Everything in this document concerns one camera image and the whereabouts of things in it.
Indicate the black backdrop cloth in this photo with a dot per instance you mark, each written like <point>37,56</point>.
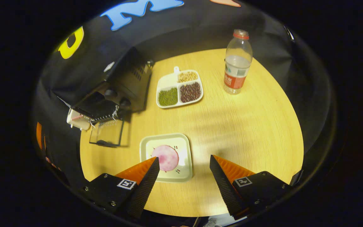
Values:
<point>200,28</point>

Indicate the clear plastic water bottle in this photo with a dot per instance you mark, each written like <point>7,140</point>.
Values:
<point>236,82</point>

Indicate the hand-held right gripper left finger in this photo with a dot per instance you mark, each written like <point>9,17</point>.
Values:
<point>145,189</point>

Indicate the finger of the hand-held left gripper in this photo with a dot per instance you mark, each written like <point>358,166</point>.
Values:
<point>38,135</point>

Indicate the dark red beans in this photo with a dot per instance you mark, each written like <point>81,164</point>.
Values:
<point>190,92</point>

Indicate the white divided tray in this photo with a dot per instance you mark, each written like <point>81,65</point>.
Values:
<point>169,81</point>

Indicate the yellow soybeans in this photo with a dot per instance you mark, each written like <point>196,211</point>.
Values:
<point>187,77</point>

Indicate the white square plate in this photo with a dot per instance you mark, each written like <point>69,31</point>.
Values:
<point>184,148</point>

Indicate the black electric oven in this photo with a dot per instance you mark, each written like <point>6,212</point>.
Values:
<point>131,85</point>

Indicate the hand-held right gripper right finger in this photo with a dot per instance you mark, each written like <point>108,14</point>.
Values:
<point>225,189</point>

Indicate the white toaster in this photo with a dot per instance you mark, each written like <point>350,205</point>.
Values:
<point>76,121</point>

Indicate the pink round cake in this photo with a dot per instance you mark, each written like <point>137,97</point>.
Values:
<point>165,157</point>

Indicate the green mung beans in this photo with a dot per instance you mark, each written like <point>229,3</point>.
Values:
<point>168,96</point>

